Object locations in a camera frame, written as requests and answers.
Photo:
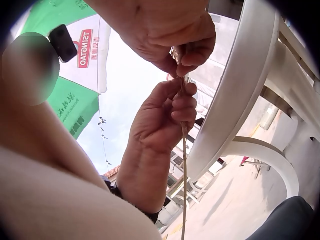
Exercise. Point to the person's right hand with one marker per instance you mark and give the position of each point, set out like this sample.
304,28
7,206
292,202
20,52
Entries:
155,27

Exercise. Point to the person's left hand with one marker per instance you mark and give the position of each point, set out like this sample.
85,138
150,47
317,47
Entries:
155,125

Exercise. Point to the person's left index finger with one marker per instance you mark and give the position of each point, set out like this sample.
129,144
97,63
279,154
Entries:
191,88

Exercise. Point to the person's left ring finger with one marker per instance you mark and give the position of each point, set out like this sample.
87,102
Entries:
183,117

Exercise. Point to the person's right thumb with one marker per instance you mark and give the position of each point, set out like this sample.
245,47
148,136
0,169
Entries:
162,58

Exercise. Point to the person's right index finger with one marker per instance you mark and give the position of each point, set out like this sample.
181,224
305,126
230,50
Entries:
200,50

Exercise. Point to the person's left thumb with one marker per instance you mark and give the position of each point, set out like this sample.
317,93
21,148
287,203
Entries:
163,90

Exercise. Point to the person's left middle finger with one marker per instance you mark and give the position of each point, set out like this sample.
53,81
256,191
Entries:
185,103

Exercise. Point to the white plastic table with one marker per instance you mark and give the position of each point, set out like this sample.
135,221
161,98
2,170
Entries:
225,112

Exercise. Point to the white plastic chair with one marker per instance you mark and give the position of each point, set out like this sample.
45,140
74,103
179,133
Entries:
197,192

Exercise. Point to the folding table with red cloth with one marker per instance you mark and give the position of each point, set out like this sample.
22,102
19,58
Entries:
255,163

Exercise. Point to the green and white parasol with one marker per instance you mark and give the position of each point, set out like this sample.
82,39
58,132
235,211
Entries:
72,100

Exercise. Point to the black wrist band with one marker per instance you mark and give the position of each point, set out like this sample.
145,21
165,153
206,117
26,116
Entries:
150,216

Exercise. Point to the person's legs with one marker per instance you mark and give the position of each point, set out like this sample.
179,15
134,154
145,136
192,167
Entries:
287,220

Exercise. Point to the person's body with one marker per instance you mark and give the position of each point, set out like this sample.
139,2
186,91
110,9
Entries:
50,187

